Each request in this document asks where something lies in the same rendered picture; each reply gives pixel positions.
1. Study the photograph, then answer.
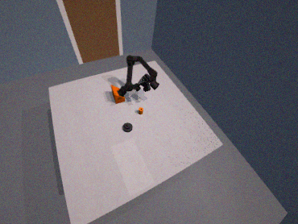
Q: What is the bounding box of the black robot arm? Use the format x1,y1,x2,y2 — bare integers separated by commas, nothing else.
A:
117,55,159,97

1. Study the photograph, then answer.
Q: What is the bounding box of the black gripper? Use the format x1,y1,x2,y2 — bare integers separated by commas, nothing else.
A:
132,73,151,91

